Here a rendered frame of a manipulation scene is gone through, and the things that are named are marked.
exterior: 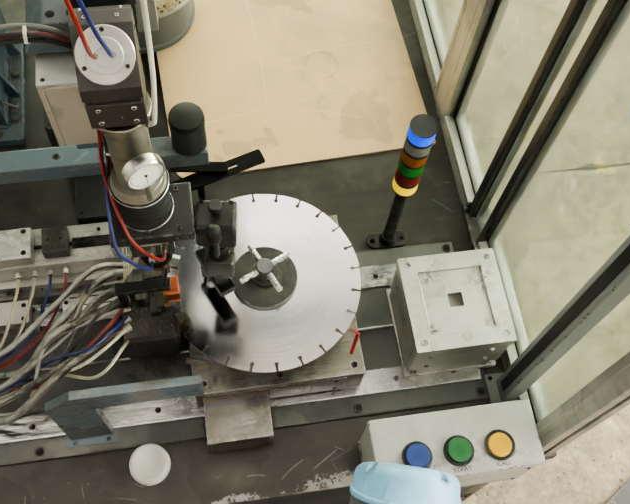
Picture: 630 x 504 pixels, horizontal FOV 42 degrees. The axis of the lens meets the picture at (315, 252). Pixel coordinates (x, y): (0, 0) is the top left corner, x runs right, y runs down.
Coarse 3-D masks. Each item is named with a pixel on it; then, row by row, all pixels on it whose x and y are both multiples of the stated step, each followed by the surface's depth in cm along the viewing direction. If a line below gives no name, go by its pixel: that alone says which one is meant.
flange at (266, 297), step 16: (240, 256) 140; (272, 256) 140; (240, 272) 138; (288, 272) 139; (240, 288) 137; (256, 288) 137; (272, 288) 137; (288, 288) 138; (256, 304) 136; (272, 304) 136
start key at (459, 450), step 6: (456, 438) 134; (462, 438) 134; (450, 444) 133; (456, 444) 134; (462, 444) 134; (468, 444) 134; (450, 450) 133; (456, 450) 133; (462, 450) 133; (468, 450) 133; (450, 456) 133; (456, 456) 133; (462, 456) 133; (468, 456) 133; (456, 462) 133; (462, 462) 133
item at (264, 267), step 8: (248, 248) 136; (256, 256) 136; (280, 256) 136; (288, 256) 136; (256, 264) 135; (264, 264) 135; (272, 264) 135; (256, 272) 134; (264, 272) 134; (272, 272) 135; (240, 280) 134; (248, 280) 134; (272, 280) 134; (280, 288) 133
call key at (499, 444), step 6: (492, 438) 135; (498, 438) 135; (504, 438) 135; (492, 444) 135; (498, 444) 135; (504, 444) 135; (510, 444) 135; (492, 450) 134; (498, 450) 134; (504, 450) 134; (510, 450) 134; (498, 456) 134; (504, 456) 134
